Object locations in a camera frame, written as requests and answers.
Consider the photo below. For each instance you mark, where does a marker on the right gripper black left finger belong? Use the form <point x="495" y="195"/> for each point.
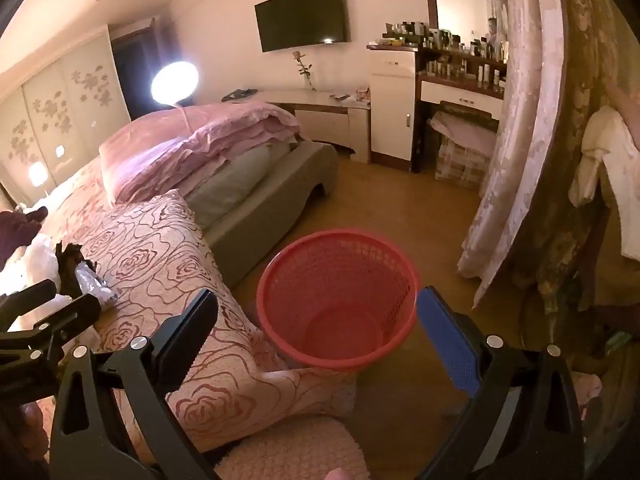
<point x="112" y="420"/>

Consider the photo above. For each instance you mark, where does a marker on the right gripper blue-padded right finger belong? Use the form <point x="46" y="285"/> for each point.
<point x="522" y="419"/>

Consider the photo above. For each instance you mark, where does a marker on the black plastic bag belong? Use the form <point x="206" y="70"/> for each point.
<point x="68" y="260"/>

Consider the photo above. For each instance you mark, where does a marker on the dark purple garment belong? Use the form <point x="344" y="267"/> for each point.
<point x="18" y="230"/>

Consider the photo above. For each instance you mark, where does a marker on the bed with rose bedspread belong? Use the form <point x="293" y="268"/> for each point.
<point x="156" y="258"/>

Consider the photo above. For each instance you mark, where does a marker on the folded pink quilt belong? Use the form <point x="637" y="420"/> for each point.
<point x="181" y="148"/>

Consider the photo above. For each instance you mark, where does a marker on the white wardrobe with flower doors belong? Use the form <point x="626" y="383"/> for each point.
<point x="53" y="123"/>

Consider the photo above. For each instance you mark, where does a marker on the red plastic mesh waste basket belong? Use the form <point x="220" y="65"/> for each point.
<point x="338" y="299"/>

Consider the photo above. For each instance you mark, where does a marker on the hanging white clothes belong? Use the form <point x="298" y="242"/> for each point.
<point x="609" y="151"/>

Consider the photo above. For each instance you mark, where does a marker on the stool with plaid cover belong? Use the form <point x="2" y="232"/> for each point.
<point x="467" y="141"/>

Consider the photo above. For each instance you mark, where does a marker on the white low desk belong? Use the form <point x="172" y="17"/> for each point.
<point x="323" y="117"/>

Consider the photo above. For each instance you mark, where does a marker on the dressing table with mirror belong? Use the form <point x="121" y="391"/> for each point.
<point x="458" y="58"/>

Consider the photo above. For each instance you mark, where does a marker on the white cabinet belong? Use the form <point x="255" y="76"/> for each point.
<point x="393" y="105"/>

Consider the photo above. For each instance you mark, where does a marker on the pink lace curtain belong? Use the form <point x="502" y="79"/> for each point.
<point x="531" y="107"/>

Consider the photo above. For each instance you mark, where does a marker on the round ring lamp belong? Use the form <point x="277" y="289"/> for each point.
<point x="175" y="83"/>

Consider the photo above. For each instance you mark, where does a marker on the wall-mounted black television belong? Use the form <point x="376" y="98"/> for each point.
<point x="287" y="24"/>

